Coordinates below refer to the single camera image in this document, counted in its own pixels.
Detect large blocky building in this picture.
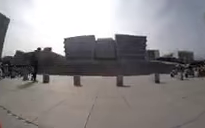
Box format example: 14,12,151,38
63,33,148,61

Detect short stone bollard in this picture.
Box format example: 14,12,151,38
22,73,30,82
42,73,51,84
116,74,125,88
154,73,161,84
73,75,82,87

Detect distant building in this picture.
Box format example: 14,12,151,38
177,50,195,64
146,49,161,61

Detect low long wall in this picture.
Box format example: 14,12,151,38
36,59,178,77

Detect person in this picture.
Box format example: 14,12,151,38
29,53,39,83

